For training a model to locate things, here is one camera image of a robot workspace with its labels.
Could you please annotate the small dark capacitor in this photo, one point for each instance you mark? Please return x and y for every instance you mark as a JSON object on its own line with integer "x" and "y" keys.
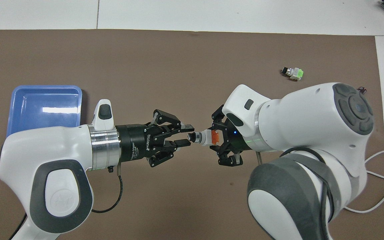
{"x": 362, "y": 89}

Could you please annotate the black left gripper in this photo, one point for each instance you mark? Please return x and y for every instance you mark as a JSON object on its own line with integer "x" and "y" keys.
{"x": 133, "y": 143}

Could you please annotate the orange base rotary switch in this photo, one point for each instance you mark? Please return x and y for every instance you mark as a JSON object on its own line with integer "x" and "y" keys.
{"x": 205, "y": 137}

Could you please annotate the brown table mat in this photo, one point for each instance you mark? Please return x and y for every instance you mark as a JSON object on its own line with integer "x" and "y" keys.
{"x": 178, "y": 66}

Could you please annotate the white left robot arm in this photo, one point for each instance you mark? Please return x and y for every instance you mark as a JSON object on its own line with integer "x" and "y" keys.
{"x": 55, "y": 146}

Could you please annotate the green base rotary switch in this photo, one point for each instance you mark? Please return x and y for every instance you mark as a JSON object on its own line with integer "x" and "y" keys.
{"x": 293, "y": 73}

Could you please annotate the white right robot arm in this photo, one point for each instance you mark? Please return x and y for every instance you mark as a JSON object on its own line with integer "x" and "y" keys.
{"x": 305, "y": 126}

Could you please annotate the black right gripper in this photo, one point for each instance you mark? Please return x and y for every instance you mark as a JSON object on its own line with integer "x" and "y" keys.
{"x": 240, "y": 135}

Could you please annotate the blue plastic tray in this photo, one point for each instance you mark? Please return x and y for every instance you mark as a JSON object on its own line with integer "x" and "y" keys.
{"x": 45, "y": 106}

